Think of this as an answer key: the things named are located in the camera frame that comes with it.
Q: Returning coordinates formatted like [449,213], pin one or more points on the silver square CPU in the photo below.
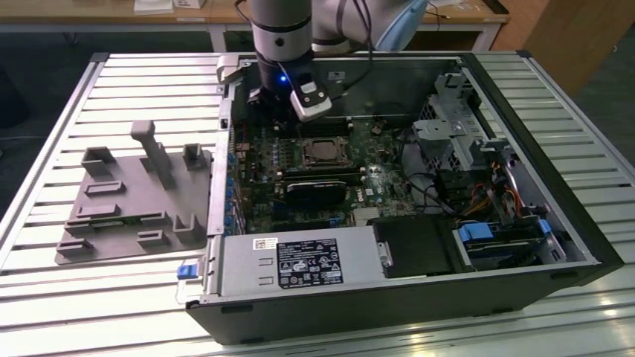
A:
[323,151]

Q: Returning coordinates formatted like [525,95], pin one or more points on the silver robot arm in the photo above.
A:
[281,29]

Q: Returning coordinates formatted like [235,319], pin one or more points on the CPU socket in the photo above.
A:
[322,166]

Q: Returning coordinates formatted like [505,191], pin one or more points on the black plastic bay cover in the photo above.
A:
[411,245]

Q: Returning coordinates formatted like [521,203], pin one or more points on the small white box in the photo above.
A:
[191,3]

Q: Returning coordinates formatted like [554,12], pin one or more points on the black RAM stick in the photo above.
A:
[322,172]

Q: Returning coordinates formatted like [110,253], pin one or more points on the black graphics card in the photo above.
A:
[318,195]

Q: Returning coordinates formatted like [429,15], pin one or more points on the green motherboard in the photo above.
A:
[387,178]

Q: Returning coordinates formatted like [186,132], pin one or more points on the grey metal drive cage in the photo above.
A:
[446,130]

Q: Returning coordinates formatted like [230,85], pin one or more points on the small silver heatsink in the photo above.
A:
[366,216]

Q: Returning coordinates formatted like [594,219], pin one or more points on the grey plastic parts rack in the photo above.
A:
[125,186]

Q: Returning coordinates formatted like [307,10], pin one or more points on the wooden desk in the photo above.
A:
[75,18]

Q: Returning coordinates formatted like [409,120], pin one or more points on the green RAM stick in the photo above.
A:
[117,222]

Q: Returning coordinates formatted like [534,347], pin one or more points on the silver power supply with label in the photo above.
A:
[238,267]

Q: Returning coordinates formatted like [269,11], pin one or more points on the blue case latch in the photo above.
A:
[187,271]

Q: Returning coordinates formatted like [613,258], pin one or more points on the blue disk carrier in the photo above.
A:
[475,232]

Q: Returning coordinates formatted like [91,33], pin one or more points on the wooden cabinet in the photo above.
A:
[570,37]

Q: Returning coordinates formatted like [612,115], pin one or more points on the black open PC case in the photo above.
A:
[347,316]

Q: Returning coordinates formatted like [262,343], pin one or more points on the blue plastic tab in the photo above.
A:
[545,227]

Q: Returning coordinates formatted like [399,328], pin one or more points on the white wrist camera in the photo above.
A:
[310,98]

